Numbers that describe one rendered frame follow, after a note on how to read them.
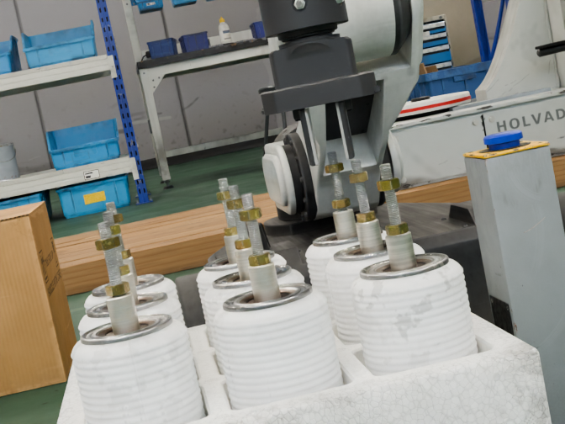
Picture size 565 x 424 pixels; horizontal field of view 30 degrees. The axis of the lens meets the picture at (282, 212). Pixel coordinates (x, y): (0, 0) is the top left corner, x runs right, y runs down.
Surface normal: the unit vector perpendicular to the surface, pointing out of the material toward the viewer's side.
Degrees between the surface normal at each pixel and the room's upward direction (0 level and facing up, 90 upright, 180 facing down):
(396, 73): 120
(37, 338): 90
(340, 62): 90
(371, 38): 131
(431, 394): 90
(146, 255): 90
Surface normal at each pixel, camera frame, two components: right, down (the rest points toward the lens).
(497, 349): -0.20, -0.97
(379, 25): 0.22, 0.51
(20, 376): 0.12, 0.07
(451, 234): -0.04, -0.62
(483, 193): -0.97, 0.21
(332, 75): -0.09, 0.13
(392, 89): 0.23, 0.69
